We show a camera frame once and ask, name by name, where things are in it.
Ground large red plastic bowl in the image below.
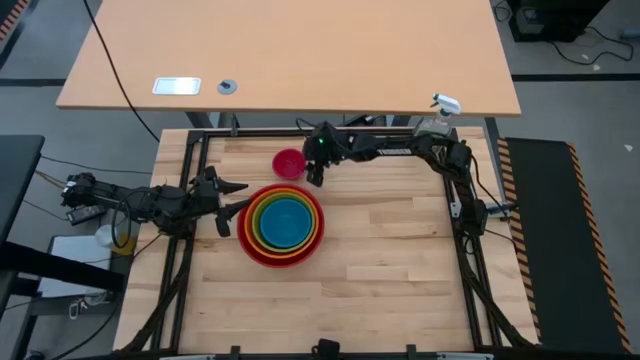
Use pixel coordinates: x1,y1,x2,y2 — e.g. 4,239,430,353
236,183,326,269

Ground orange plastic bowl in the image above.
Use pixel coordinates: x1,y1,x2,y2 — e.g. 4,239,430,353
243,186,322,261

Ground small magenta plastic bowl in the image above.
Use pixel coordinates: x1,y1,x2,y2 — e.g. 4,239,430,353
271,148,307,181

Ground thin black floor cable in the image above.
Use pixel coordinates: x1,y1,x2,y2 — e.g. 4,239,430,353
549,27,636,66

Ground green plastic bowl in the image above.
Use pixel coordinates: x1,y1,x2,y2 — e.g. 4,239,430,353
251,193,318,253

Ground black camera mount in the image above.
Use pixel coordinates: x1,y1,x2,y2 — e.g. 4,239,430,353
312,338,341,360

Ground black power adapter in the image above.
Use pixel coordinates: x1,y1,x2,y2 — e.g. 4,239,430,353
65,203,107,225

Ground black equipment box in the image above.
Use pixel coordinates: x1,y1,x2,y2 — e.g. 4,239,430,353
507,0,611,44

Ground white flat board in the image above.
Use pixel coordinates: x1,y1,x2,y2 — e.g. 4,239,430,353
37,234,126,300

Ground yellow plastic bowl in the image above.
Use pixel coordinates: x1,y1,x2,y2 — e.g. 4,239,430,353
247,190,320,257

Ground clear spray bottle white nozzle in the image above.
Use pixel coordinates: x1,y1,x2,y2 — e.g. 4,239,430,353
413,92,463,137

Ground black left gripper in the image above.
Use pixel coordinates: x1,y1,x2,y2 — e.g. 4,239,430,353
188,166,251,239

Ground blue plastic bowl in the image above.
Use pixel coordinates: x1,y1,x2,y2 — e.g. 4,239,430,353
259,197,314,250

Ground silver rectangular desk plate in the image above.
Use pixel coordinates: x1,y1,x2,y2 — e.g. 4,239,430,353
151,76,203,96

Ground long black cable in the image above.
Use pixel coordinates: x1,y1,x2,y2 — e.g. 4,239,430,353
82,0,161,144

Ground black aluminium table frame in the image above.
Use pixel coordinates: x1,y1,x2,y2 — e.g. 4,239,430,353
117,127,539,359

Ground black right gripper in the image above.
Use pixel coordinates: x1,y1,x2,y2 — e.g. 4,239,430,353
302,122,346,189

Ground white paper cup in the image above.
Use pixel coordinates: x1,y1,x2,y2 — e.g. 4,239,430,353
94,224,119,249

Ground black side table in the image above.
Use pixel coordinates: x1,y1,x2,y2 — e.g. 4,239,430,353
0,134,126,306

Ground large beige wooden desk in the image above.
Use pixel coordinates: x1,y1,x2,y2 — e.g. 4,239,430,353
55,0,522,118

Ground black mat hazard stripe edges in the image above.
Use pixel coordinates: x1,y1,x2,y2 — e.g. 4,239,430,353
496,136,634,354

